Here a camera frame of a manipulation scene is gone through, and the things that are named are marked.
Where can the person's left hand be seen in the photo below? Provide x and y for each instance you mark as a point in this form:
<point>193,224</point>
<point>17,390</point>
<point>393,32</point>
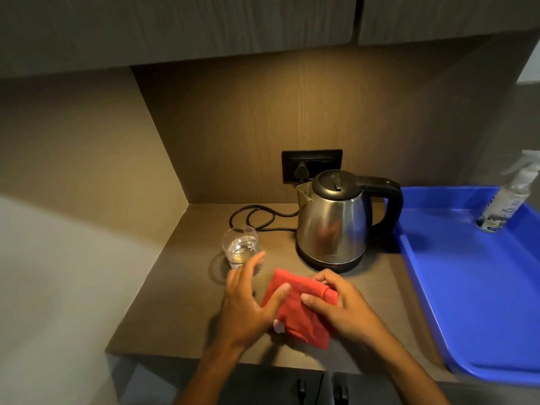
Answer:
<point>240,307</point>

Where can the person's right hand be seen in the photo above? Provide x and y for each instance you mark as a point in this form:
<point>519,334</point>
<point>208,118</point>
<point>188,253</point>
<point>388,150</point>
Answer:
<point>352,314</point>

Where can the person's left thumb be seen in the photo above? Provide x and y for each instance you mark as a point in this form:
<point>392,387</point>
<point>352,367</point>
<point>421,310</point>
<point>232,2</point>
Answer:
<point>276,300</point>

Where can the person's right thumb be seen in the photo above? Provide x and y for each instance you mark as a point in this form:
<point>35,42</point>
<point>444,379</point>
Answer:
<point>315,305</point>

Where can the red cloth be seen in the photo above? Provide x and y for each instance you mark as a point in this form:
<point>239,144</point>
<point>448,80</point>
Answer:
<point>301,320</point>

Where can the person's left forearm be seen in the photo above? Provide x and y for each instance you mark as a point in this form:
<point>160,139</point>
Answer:
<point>211,371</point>

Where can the person's right forearm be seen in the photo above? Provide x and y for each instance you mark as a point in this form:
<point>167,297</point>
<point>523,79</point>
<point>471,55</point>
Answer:
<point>407,371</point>

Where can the black kettle base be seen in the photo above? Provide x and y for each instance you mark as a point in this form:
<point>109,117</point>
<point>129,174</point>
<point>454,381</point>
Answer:
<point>331,265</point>

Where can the clear glass of water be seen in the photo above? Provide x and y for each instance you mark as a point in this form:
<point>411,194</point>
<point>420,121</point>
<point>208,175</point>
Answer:
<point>239,246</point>

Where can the stainless steel electric kettle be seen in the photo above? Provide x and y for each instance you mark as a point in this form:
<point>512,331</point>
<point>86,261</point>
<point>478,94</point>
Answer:
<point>333,219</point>

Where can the black power plug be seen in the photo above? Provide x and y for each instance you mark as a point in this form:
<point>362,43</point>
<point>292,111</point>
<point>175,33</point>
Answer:
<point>302,172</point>

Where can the blue plastic tray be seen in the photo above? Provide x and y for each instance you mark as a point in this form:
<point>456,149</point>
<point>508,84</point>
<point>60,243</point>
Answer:
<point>472,282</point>

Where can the clear spray bottle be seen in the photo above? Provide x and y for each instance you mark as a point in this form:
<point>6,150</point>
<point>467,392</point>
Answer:
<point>506,200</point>

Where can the wide grey cabinet door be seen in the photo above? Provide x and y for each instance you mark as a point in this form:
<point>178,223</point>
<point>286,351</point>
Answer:
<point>168,29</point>

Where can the narrow grey cabinet door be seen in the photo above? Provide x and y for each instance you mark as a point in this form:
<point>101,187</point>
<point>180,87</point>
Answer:
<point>447,16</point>

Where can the black wall socket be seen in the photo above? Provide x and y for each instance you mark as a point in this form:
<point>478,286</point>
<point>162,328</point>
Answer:
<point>325,162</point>

